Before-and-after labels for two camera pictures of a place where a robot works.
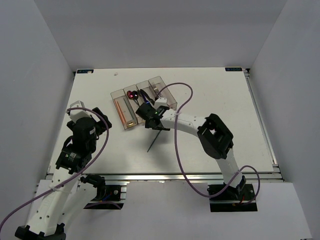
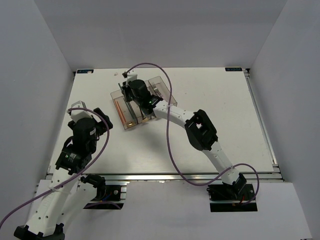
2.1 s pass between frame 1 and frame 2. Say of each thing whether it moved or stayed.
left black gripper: stayed
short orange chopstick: stayed
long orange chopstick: stayed
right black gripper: moved
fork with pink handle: stayed
